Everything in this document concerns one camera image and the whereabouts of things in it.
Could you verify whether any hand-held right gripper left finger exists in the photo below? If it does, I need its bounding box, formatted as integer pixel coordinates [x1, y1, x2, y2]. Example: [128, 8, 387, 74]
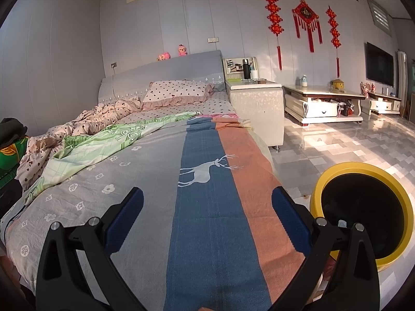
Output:
[35, 187, 153, 311]

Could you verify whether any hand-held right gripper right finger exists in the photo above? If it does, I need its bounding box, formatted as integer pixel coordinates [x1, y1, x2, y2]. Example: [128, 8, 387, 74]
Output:
[269, 186, 381, 311]

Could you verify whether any yellow rimmed black bin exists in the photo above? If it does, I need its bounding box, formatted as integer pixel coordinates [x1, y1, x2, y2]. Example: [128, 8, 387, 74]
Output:
[309, 162, 415, 272]

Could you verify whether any green patterned quilt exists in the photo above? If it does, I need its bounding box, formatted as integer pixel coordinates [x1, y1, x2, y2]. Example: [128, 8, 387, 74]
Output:
[24, 112, 203, 204]

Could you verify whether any striped deer blanket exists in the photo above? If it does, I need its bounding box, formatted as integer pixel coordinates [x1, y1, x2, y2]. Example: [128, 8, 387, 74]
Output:
[0, 117, 307, 311]

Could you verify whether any pink polka dot duvet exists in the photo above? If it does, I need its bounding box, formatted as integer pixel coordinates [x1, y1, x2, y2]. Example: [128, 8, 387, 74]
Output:
[15, 99, 143, 192]

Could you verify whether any white nightstand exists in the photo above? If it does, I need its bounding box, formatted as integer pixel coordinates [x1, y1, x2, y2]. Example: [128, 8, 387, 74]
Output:
[222, 56, 285, 151]

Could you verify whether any white coffee table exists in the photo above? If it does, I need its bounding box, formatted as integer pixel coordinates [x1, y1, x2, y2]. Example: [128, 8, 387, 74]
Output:
[283, 84, 367, 125]

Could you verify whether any pink floral blanket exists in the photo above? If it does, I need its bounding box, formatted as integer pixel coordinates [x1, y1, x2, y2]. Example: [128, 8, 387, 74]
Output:
[196, 113, 240, 120]

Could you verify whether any green printed bag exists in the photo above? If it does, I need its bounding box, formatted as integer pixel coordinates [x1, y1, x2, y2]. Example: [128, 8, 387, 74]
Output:
[0, 136, 30, 182]

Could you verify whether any polka dot bed sheet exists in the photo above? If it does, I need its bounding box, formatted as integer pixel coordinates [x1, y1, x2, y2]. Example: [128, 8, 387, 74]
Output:
[117, 91, 236, 124]

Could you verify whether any polka dot pillow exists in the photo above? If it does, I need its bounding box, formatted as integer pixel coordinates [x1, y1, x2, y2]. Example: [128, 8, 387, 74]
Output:
[142, 80, 215, 111]

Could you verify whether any dark cloth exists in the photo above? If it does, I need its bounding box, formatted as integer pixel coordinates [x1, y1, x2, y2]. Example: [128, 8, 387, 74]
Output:
[0, 117, 28, 143]

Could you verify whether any white television stand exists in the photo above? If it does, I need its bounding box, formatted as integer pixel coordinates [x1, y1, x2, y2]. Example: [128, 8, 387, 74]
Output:
[366, 91, 403, 115]

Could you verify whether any pink ornament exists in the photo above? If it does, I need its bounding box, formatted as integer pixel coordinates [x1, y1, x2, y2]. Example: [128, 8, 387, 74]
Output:
[359, 82, 377, 98]

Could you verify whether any grey bed headboard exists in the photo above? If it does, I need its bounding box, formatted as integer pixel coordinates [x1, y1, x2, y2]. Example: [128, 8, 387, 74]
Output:
[97, 50, 226, 104]

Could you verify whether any white standing air conditioner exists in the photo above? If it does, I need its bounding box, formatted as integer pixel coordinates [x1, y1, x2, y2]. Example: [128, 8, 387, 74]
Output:
[396, 49, 408, 99]

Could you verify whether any red diamond knot hanging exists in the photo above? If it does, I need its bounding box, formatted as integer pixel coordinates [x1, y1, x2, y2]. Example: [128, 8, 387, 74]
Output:
[292, 0, 323, 53]

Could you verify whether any wall television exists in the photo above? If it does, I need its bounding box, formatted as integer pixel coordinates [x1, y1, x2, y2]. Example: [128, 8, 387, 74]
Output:
[365, 41, 395, 88]

